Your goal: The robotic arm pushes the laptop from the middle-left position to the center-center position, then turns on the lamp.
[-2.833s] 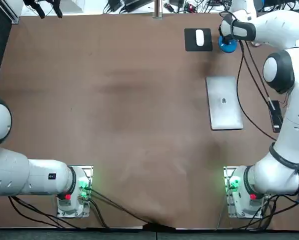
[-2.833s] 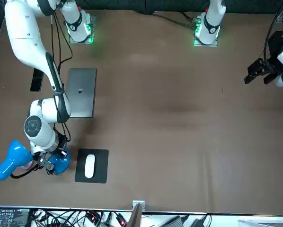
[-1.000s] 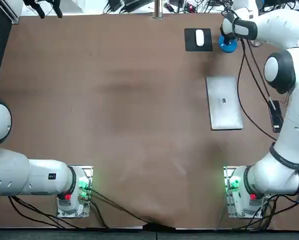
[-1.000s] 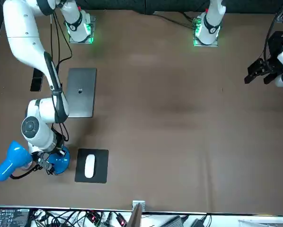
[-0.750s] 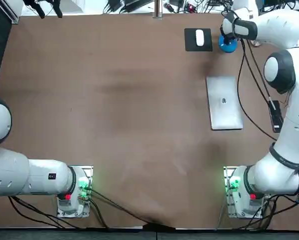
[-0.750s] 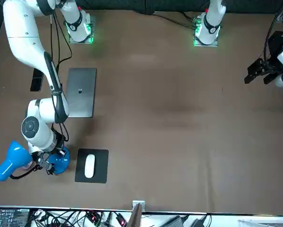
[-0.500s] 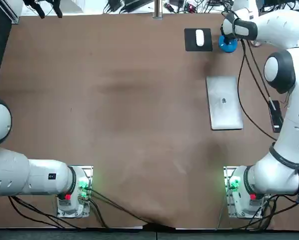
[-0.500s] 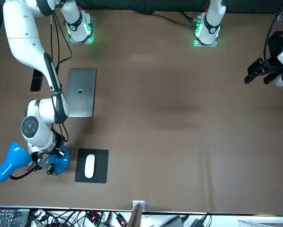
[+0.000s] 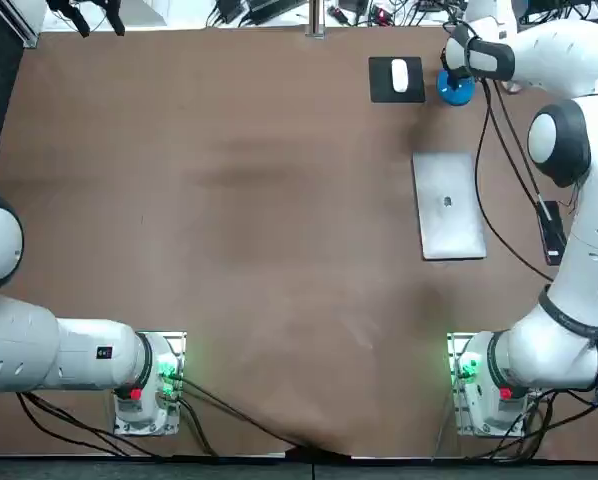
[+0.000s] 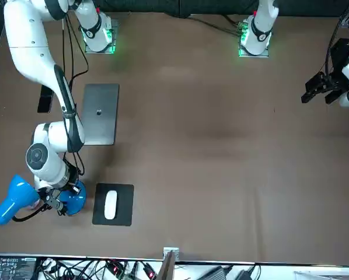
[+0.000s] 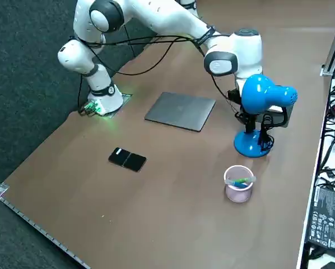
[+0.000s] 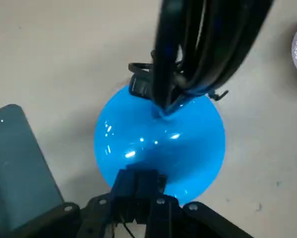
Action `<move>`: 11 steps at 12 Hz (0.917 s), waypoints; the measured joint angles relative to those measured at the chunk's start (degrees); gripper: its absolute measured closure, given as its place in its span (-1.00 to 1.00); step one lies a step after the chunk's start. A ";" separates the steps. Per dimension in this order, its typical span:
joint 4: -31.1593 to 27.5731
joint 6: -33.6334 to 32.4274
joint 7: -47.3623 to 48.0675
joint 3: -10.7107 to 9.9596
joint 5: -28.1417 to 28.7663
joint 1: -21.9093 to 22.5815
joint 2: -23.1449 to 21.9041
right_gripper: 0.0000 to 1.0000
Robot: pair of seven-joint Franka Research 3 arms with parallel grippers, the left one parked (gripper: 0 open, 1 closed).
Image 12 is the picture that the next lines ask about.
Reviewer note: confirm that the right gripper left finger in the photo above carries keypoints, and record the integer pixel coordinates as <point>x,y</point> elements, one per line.
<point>106,213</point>

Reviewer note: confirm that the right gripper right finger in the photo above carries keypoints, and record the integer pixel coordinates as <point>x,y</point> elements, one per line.
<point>168,215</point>

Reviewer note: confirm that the dark mouse pad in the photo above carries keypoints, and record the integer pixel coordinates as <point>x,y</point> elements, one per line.
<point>14,161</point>

